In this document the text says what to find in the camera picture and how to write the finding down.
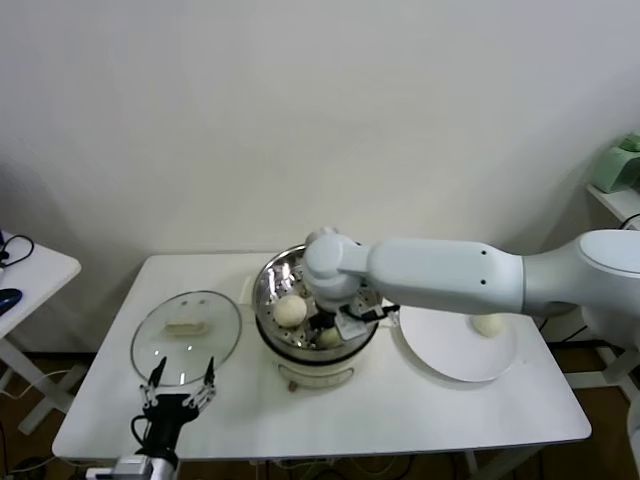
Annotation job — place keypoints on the white side table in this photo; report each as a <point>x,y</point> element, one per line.
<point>45,270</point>

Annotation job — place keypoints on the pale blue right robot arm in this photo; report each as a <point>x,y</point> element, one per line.
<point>440,275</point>

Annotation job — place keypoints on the blue computer mouse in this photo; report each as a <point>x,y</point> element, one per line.
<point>9,298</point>

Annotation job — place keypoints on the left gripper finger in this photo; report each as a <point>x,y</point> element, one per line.
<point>210,377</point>
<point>156,377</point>

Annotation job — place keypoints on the white steamed baozi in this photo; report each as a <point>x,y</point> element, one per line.
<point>330,340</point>
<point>487,327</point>
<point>291,311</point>

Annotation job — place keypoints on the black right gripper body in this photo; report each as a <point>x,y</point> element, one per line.
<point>324,321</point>

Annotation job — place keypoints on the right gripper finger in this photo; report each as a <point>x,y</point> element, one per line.
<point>315,337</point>

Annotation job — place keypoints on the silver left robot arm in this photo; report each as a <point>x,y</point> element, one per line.
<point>167,465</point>

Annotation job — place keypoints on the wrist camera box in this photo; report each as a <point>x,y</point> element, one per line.
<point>127,467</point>
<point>351,327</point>

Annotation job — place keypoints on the white desk with legs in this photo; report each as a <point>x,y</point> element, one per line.
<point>612,200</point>

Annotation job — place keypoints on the glass pot lid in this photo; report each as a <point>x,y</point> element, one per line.
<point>185,320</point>

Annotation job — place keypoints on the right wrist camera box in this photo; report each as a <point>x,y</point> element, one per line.
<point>351,327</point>

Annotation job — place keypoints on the green appliance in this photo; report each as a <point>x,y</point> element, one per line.
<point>612,170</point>

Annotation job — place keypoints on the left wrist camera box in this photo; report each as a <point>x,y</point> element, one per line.
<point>127,467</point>

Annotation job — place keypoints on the stainless steel steamer basket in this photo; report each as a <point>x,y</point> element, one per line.
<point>272,285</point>

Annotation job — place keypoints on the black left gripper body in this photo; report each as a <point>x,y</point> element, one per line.
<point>170,415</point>

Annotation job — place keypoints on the white round plate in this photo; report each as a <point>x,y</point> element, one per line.
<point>450,350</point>

